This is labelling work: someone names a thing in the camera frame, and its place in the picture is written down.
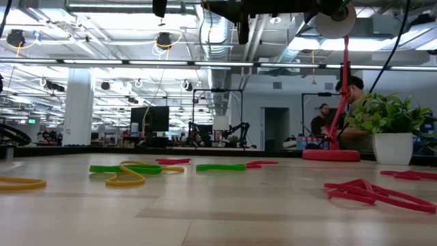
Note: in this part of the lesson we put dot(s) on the red rubber band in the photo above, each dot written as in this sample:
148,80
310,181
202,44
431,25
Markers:
259,163
403,175
367,186
170,160

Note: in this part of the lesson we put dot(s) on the green rubber band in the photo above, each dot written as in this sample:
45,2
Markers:
218,167
102,168

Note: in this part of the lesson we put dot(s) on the yellow rubber band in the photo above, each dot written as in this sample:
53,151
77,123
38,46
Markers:
42,184
124,182

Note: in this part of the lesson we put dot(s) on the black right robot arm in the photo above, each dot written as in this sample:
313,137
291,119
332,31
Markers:
307,7

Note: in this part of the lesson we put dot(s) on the background black robot arm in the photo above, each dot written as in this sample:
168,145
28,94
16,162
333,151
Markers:
193,131
243,135

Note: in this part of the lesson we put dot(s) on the black monitor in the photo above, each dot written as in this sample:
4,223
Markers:
157,119

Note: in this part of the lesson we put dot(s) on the person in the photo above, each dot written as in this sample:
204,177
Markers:
356,85
319,123

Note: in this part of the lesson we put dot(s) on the colourful box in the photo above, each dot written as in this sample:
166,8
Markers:
309,141

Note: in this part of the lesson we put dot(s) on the long ceiling light strip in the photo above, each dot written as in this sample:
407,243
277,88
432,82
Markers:
92,61

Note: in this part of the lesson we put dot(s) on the red desk lamp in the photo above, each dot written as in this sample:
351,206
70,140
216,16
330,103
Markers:
331,155

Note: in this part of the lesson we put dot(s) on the white column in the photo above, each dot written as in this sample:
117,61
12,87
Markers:
78,109

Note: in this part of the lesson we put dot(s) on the small green potted plant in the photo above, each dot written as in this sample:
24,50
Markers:
392,147

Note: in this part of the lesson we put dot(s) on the green exit sign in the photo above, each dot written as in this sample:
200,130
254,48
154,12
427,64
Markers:
32,121

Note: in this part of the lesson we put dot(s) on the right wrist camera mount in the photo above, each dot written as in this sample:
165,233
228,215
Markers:
243,30

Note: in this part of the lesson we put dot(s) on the silver ventilation duct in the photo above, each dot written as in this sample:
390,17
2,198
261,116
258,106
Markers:
215,51

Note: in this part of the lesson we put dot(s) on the black background station frame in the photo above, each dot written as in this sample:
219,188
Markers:
321,94
218,90

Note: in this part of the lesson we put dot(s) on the black metal table frame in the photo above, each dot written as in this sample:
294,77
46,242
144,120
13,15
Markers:
136,151

